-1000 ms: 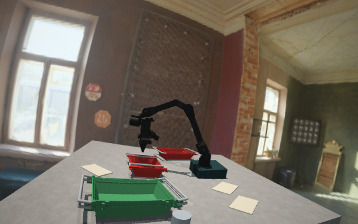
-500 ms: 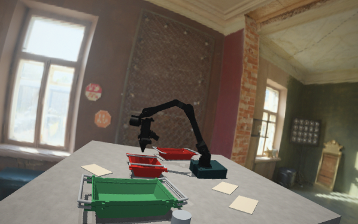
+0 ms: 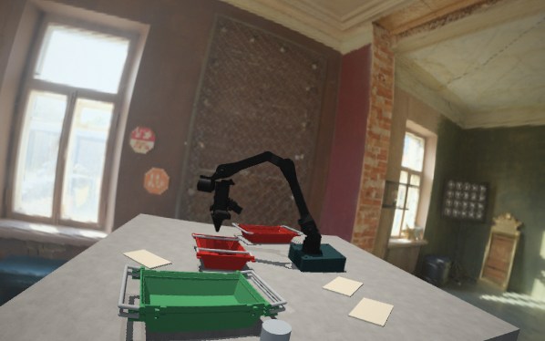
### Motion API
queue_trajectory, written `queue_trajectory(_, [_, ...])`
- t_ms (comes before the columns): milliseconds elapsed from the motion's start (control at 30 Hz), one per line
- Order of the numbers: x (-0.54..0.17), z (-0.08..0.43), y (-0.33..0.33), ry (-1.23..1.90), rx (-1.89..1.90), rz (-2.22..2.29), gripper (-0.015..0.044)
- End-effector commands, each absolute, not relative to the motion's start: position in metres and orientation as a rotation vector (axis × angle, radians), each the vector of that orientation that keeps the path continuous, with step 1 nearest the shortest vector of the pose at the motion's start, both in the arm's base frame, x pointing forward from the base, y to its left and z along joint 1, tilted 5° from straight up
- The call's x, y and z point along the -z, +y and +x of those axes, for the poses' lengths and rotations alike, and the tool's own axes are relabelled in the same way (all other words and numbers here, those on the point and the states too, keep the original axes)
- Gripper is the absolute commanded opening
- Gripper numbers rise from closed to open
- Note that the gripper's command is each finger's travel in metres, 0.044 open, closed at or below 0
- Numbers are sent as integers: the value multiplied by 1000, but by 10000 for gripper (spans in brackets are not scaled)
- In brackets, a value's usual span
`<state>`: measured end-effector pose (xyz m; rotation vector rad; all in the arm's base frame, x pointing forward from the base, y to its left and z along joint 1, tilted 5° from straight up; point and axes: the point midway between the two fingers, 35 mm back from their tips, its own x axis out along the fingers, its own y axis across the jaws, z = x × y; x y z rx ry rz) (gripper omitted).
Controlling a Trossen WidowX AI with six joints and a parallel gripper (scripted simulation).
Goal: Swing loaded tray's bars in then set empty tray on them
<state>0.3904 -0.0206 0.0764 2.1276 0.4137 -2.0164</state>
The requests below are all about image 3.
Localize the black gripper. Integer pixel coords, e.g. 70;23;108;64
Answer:
210;193;231;232

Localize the cream flat rectangular pad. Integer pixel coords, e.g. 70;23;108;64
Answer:
348;298;394;327
323;276;364;297
123;250;171;270

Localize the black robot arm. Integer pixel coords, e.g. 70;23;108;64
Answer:
197;150;322;255

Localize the grey cylinder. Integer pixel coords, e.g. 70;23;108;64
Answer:
260;319;292;341

